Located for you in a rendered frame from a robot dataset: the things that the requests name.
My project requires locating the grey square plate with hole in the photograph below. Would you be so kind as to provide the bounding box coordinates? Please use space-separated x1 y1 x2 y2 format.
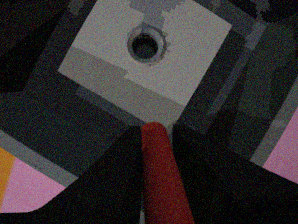
57 0 231 135

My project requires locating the red peg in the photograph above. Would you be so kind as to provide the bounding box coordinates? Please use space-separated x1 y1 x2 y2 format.
141 121 194 224

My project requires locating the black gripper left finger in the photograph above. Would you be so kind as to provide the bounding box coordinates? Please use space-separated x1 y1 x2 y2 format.
0 125 142 224

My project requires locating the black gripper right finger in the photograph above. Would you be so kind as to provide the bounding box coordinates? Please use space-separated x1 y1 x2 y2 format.
173 123 298 224

